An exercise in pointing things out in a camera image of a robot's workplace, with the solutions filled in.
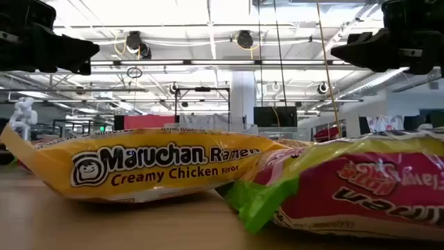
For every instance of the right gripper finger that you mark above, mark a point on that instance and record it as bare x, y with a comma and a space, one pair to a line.
357, 37
371, 52

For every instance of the yellow Maruchan creamy chicken packet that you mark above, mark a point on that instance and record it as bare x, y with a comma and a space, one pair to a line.
156, 173

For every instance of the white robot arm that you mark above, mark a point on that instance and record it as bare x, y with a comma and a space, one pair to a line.
24, 116

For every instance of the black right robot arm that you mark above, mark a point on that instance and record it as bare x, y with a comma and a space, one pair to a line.
412, 14

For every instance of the white patterned cloth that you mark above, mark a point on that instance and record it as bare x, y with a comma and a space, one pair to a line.
385, 123

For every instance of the red partition panel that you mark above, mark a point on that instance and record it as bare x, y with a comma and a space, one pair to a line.
149, 122

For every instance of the red bin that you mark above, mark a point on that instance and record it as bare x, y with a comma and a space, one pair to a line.
326, 134

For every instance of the black monitor screen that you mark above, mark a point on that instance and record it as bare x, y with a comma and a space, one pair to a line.
267, 117

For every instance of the silver ventilation duct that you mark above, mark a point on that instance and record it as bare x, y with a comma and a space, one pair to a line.
378, 80

